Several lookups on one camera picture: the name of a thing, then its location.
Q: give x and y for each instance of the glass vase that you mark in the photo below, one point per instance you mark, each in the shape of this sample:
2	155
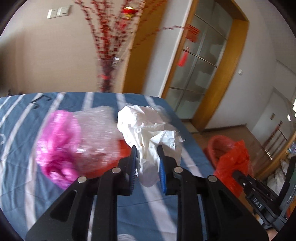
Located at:
107	74

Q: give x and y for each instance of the red plastic trash basket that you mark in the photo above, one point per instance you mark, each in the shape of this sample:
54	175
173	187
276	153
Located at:
218	146

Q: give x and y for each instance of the frosted glass sliding door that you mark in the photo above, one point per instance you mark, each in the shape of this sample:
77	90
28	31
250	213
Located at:
205	42

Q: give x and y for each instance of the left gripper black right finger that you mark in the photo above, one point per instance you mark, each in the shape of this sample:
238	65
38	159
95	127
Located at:
207	210

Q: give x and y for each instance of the wooden stair railing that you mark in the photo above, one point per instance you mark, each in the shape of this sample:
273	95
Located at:
274	141

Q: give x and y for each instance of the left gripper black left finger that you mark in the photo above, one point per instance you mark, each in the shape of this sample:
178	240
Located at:
88	206

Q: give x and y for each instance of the red plastic bag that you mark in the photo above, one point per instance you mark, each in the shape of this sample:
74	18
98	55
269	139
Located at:
124	151
237	159

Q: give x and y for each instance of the pink plastic bag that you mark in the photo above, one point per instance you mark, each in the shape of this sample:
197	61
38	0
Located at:
56	147

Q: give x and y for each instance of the white plastic bag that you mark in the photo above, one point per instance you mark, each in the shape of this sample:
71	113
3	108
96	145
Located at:
145	128

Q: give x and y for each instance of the cluttered goods pile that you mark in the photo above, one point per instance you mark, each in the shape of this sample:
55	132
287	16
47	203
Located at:
276	180

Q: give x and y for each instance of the white wall switch plate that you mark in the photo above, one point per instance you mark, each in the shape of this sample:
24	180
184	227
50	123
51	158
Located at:
58	12

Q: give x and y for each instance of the red blossom branches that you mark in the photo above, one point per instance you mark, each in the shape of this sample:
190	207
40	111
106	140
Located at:
110	30

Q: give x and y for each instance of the red hanging door ornament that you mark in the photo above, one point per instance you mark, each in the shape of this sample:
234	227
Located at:
182	61

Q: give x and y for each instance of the clear crumpled plastic bag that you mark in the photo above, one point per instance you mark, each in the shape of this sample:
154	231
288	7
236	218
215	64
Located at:
98	139

